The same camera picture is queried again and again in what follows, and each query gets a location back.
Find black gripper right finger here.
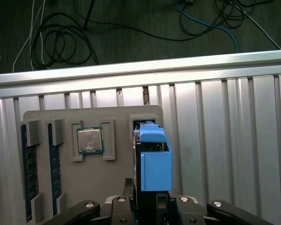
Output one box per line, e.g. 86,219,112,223
155,191,276,225

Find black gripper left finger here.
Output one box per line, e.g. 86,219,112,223
41,177,134,225

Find hard disk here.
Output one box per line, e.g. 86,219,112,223
132,119,173,225

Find grey plastic parts rack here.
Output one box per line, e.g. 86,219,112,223
18,105,164,225

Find silver topped CPU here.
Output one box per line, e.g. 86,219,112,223
75,126,106,156

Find blue RAM stick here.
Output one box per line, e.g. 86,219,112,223
20,124,39,223
48,123,62,218

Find black pole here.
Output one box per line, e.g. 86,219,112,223
83,0,96,30

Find coiled black floor cable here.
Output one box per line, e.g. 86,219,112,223
31,11,100,69

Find blue floor cable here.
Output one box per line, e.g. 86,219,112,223
174,0,239,53

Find tangled black floor cable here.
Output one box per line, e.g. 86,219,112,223
180,0,251,36

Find grey floor cable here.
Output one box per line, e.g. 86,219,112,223
234,0,281,50

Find white floor cable pair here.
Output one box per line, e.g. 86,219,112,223
13,0,46,72

